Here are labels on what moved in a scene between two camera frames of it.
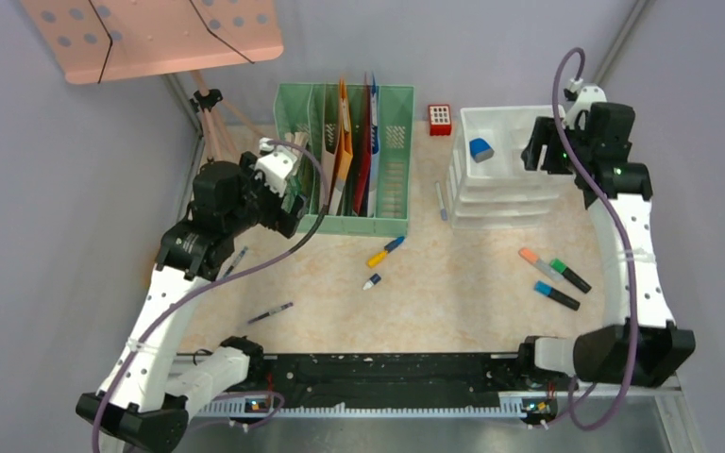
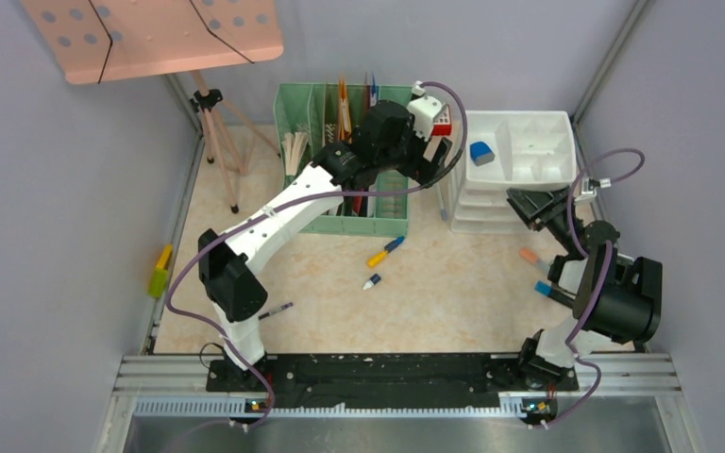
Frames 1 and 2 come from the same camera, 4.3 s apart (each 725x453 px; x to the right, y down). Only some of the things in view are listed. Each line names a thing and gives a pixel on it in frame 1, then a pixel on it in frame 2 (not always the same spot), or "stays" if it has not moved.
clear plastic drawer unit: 489,186 stays
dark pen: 282,307 stays
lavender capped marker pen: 444,212 stays
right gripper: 543,135 → 538,209
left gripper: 285,223 → 420,169
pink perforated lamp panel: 103,41 stays
